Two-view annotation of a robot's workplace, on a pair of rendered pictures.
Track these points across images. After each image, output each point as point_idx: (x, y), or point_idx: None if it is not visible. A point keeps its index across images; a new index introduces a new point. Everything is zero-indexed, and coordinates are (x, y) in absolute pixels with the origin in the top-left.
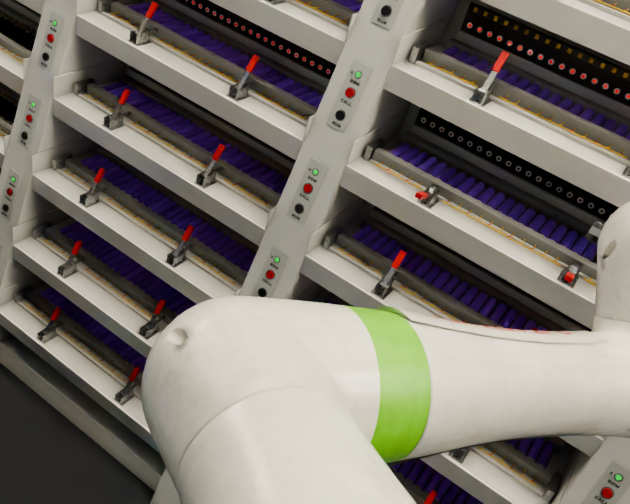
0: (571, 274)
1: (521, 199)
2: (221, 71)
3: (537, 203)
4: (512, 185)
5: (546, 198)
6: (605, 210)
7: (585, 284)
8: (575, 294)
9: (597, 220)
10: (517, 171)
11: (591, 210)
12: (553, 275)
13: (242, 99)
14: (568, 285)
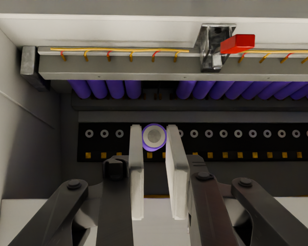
0: (231, 51)
1: (293, 101)
2: None
3: (273, 107)
4: (307, 110)
5: (260, 115)
6: (190, 136)
7: (179, 42)
8: (193, 15)
9: (192, 120)
10: None
11: (205, 128)
12: (243, 28)
13: None
14: (211, 25)
